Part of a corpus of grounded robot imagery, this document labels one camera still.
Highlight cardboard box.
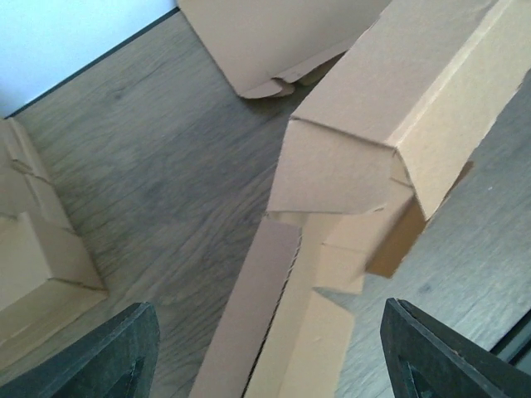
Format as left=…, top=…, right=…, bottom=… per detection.
left=191, top=1, right=530, bottom=397
left=1, top=118, right=73, bottom=231
left=1, top=212, right=107, bottom=367

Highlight stack of flat cardboard sheets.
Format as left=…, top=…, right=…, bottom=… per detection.
left=178, top=0, right=388, bottom=99

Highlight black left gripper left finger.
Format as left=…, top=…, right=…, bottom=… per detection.
left=1, top=303, right=160, bottom=397

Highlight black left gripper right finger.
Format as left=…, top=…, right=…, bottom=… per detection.
left=380, top=298, right=530, bottom=397

